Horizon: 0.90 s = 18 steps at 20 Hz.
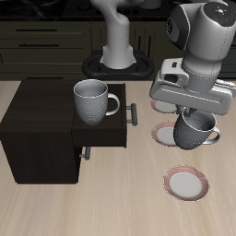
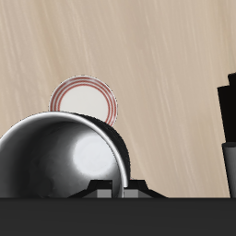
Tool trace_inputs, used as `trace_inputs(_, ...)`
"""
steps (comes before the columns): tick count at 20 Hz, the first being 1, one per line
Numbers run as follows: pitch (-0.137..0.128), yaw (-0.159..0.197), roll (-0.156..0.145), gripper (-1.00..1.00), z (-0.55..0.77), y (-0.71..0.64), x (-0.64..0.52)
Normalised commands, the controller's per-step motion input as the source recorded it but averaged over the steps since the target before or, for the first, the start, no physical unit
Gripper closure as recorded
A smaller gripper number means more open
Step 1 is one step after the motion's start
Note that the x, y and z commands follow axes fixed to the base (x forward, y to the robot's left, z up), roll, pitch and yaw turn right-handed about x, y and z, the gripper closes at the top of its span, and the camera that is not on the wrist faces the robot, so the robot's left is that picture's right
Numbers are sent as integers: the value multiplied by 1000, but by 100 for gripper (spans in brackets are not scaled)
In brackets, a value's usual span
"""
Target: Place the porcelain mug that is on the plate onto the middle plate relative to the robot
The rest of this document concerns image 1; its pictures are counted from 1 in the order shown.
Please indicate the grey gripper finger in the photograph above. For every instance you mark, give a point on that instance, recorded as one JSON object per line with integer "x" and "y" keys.
{"x": 180, "y": 110}
{"x": 192, "y": 113}

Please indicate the dark wooden cabinet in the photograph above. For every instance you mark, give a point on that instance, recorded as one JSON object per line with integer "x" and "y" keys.
{"x": 40, "y": 129}

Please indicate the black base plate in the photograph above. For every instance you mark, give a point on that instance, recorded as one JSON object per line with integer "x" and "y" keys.
{"x": 144, "y": 66}

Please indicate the grey dotted porcelain mug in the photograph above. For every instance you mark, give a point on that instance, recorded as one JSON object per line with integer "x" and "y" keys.
{"x": 90, "y": 106}
{"x": 190, "y": 135}

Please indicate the white plate with red rim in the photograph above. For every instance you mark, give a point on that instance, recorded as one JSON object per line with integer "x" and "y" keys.
{"x": 163, "y": 106}
{"x": 186, "y": 183}
{"x": 163, "y": 134}

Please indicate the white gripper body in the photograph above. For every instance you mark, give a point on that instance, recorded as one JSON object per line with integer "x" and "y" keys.
{"x": 190, "y": 99}

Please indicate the dark kitchen cupboards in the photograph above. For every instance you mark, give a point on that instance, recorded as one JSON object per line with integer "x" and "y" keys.
{"x": 46, "y": 37}

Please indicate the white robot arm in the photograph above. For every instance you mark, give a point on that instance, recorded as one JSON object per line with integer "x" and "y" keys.
{"x": 202, "y": 40}

